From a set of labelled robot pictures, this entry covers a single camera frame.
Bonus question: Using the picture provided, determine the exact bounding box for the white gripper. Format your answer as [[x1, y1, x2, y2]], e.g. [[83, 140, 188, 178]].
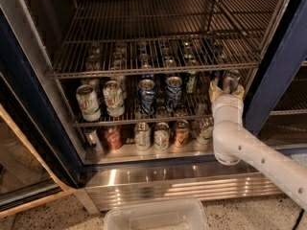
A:
[[209, 80, 245, 126]]

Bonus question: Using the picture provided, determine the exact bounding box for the silver redbull can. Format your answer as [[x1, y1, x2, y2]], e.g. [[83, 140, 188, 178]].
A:
[[223, 69, 241, 94]]

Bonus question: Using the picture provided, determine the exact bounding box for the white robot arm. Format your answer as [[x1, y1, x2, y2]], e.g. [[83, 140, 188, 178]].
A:
[[208, 80, 307, 210]]

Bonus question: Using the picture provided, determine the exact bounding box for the green soda can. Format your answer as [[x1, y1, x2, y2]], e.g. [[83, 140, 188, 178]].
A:
[[185, 71, 199, 93]]

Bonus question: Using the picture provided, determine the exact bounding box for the white can bottom right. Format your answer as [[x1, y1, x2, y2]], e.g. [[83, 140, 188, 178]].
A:
[[197, 117, 214, 144]]

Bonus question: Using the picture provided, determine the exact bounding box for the blue pepsi can right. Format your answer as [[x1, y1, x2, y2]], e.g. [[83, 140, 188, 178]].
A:
[[165, 76, 182, 112]]

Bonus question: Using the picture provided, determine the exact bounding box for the blue pepsi can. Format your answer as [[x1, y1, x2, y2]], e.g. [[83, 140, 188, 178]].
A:
[[138, 79, 155, 115], [165, 76, 182, 112]]

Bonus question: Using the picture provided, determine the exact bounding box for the orange brown can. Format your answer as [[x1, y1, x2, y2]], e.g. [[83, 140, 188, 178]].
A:
[[174, 120, 189, 148]]

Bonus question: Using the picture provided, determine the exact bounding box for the white green can bottom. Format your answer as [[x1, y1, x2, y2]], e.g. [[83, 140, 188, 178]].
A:
[[153, 123, 170, 150]]

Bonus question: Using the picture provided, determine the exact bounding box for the blue pepsi can left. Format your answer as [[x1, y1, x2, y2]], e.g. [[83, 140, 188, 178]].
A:
[[138, 79, 155, 115]]

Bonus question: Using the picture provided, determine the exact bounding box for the silver soda can bottom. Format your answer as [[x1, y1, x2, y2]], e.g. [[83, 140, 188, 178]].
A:
[[134, 122, 151, 150]]

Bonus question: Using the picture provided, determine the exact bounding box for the stainless steel display fridge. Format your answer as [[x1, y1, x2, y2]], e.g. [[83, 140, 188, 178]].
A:
[[0, 0, 306, 213]]

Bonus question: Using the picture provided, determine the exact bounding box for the white orange soda can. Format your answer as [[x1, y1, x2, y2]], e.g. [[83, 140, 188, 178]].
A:
[[103, 80, 125, 117]]

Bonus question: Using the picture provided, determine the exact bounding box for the red soda can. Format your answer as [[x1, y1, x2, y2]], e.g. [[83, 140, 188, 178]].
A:
[[104, 126, 122, 150]]

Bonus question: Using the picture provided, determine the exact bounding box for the white green 7up can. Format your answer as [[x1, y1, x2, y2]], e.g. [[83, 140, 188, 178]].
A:
[[76, 84, 101, 122]]

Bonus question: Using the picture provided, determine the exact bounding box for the silver blue can bottom left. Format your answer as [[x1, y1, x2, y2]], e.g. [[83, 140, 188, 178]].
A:
[[83, 126, 103, 152]]

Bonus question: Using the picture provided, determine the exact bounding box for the glass fridge door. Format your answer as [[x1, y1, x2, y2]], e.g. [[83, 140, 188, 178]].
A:
[[0, 77, 75, 219]]

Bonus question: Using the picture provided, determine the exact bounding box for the clear plastic bin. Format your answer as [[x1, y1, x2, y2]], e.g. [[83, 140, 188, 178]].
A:
[[104, 198, 209, 230]]

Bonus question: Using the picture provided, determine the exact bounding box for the middle wire fridge shelf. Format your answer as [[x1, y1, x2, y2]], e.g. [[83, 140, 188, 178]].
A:
[[62, 71, 211, 127]]

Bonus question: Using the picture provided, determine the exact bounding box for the wire fridge shelf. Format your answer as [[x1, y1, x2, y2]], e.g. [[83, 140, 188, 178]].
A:
[[52, 0, 278, 79], [62, 71, 211, 127]]

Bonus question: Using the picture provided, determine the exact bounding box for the upper wire fridge shelf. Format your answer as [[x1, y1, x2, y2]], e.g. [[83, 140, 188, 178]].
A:
[[52, 0, 278, 79]]

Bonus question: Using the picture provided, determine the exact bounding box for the black cable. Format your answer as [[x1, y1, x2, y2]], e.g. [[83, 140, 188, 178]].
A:
[[291, 208, 305, 230]]

